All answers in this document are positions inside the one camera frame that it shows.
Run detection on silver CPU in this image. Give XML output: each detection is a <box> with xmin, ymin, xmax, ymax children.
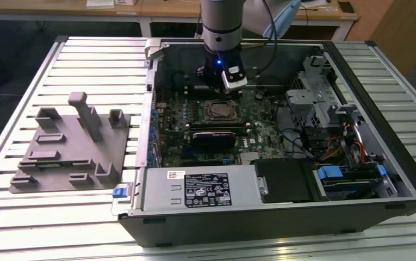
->
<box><xmin>210</xmin><ymin>103</ymin><xmax>234</xmax><ymax>117</ymax></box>

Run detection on metal socket cover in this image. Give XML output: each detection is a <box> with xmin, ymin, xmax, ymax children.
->
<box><xmin>201</xmin><ymin>99</ymin><xmax>241</xmax><ymax>122</ymax></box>

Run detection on CPU socket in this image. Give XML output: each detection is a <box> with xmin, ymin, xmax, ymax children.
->
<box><xmin>201</xmin><ymin>99</ymin><xmax>242</xmax><ymax>123</ymax></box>

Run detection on green motherboard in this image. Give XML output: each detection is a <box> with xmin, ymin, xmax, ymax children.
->
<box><xmin>151</xmin><ymin>86</ymin><xmax>292</xmax><ymax>168</ymax></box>

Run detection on black graphics card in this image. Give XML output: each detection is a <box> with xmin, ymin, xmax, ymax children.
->
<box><xmin>191</xmin><ymin>130</ymin><xmax>238</xmax><ymax>151</ymax></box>

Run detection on silver drive cage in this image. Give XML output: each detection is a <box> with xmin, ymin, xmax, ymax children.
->
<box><xmin>286</xmin><ymin>55</ymin><xmax>344</xmax><ymax>128</ymax></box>

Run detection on silver chipset heatsink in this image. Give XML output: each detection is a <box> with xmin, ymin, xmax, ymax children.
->
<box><xmin>239</xmin><ymin>152</ymin><xmax>264</xmax><ymax>164</ymax></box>

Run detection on black expansion slot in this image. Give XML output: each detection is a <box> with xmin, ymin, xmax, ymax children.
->
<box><xmin>181</xmin><ymin>159</ymin><xmax>241</xmax><ymax>167</ymax></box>

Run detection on black plastic drive cover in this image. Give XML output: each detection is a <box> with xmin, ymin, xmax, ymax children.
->
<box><xmin>254</xmin><ymin>158</ymin><xmax>320</xmax><ymax>204</ymax></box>

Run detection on silver power supply unit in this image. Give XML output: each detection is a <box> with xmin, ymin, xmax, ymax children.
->
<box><xmin>135</xmin><ymin>166</ymin><xmax>267</xmax><ymax>212</ymax></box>

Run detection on grey parts rack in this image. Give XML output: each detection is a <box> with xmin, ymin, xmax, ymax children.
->
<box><xmin>7</xmin><ymin>91</ymin><xmax>134</xmax><ymax>194</ymax></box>

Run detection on blue disk carrier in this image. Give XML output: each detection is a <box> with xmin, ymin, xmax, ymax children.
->
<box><xmin>314</xmin><ymin>164</ymin><xmax>379</xmax><ymax>201</ymax></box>

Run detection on blue case latch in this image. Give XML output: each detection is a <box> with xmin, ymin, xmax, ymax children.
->
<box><xmin>113</xmin><ymin>183</ymin><xmax>130</xmax><ymax>198</ymax></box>

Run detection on brown wooden cabinet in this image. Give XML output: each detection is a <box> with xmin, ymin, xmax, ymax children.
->
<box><xmin>346</xmin><ymin>0</ymin><xmax>416</xmax><ymax>78</ymax></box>

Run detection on black PC case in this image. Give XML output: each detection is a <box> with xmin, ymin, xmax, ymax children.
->
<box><xmin>110</xmin><ymin>36</ymin><xmax>416</xmax><ymax>248</ymax></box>

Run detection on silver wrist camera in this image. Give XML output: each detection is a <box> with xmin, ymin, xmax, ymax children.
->
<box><xmin>222</xmin><ymin>65</ymin><xmax>249</xmax><ymax>91</ymax></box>

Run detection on black camera cable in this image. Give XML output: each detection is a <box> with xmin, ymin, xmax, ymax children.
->
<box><xmin>246</xmin><ymin>0</ymin><xmax>280</xmax><ymax>80</ymax></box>

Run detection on yellow red power wires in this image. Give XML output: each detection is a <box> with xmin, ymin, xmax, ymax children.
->
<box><xmin>318</xmin><ymin>135</ymin><xmax>371</xmax><ymax>165</ymax></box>

